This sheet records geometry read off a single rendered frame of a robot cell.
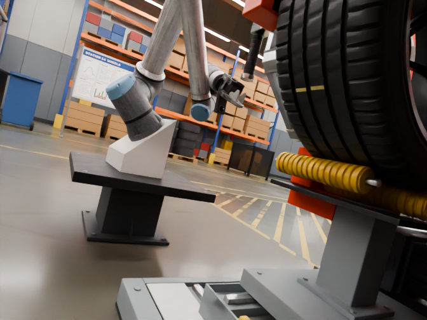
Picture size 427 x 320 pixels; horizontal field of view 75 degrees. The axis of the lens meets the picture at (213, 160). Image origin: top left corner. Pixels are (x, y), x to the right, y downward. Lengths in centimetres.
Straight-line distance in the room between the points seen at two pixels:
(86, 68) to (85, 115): 352
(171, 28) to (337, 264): 110
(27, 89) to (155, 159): 512
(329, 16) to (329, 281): 57
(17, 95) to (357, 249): 605
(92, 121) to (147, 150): 860
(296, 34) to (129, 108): 90
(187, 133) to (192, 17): 690
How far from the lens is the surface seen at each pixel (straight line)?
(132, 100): 133
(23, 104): 630
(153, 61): 142
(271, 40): 76
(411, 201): 71
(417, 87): 108
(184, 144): 798
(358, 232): 73
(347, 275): 75
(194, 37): 119
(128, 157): 130
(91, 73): 655
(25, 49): 1125
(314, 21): 59
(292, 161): 74
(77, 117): 987
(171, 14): 134
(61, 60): 1118
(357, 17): 53
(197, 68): 122
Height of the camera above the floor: 49
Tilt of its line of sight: 2 degrees down
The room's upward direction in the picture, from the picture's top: 15 degrees clockwise
